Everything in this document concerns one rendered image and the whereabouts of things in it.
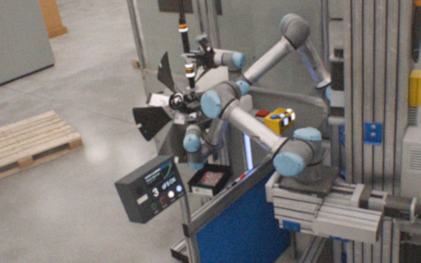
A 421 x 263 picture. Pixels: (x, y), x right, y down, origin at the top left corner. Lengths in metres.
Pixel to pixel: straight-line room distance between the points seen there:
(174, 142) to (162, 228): 1.22
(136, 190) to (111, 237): 1.91
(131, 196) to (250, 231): 1.02
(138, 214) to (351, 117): 1.01
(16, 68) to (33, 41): 0.52
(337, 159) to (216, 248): 0.78
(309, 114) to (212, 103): 1.22
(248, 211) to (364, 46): 1.18
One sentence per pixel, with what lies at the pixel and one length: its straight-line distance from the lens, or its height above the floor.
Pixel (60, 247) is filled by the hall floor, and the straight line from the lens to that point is 3.97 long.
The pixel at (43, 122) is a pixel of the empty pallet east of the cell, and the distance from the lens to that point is 5.94.
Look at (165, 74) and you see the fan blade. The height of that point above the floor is 1.30.
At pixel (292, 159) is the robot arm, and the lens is 2.01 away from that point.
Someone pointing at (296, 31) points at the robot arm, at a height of 1.61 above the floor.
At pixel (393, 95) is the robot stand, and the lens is 2.14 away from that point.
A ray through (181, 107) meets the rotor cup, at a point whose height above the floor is 1.19.
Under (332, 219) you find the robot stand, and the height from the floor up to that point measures 0.95.
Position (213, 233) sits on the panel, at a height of 0.68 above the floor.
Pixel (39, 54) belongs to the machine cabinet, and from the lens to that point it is 8.45.
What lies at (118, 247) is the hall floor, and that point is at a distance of 3.77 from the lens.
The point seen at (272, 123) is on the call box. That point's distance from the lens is 2.75.
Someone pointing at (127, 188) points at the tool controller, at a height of 1.23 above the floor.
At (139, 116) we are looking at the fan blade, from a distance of 2.98.
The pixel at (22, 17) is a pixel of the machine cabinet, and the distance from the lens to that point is 8.27.
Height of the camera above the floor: 2.25
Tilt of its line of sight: 25 degrees down
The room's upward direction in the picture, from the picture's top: 8 degrees counter-clockwise
